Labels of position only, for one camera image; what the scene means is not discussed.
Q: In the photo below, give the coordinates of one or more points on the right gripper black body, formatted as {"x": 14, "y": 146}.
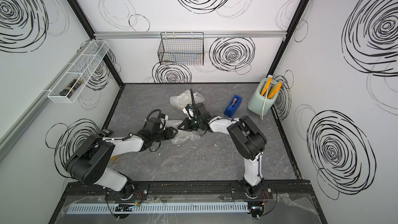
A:
{"x": 195, "y": 124}

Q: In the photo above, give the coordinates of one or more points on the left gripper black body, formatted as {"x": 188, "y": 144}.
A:
{"x": 160, "y": 136}

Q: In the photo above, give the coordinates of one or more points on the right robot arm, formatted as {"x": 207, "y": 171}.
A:
{"x": 247, "y": 137}

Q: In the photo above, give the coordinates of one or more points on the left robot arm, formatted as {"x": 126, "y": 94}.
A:
{"x": 89, "y": 163}

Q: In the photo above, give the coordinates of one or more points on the blue tape dispenser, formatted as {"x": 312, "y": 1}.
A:
{"x": 231, "y": 109}

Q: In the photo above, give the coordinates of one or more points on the yellow block with black cap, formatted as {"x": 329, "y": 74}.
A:
{"x": 113, "y": 158}

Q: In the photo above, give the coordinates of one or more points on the small black box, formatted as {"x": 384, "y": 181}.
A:
{"x": 105, "y": 133}

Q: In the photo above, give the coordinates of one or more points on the mint green toaster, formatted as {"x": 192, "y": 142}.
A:
{"x": 260, "y": 105}

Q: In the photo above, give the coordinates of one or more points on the dark bottle in shelf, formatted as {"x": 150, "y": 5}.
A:
{"x": 70, "y": 89}

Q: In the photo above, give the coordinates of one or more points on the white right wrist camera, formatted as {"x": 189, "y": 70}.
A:
{"x": 190, "y": 111}

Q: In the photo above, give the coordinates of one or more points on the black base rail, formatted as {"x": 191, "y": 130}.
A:
{"x": 233, "y": 189}

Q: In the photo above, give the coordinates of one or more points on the black wire wall basket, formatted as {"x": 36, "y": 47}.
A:
{"x": 185, "y": 51}

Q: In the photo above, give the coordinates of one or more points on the white slotted cable duct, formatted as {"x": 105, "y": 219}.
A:
{"x": 158, "y": 208}

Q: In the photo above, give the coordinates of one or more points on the white wire wall shelf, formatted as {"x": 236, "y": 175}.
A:
{"x": 89, "y": 67}

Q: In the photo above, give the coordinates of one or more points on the horizontal aluminium wall rail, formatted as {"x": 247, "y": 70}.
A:
{"x": 189, "y": 34}

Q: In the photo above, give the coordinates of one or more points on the left wall aluminium rail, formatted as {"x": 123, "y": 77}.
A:
{"x": 23, "y": 123}

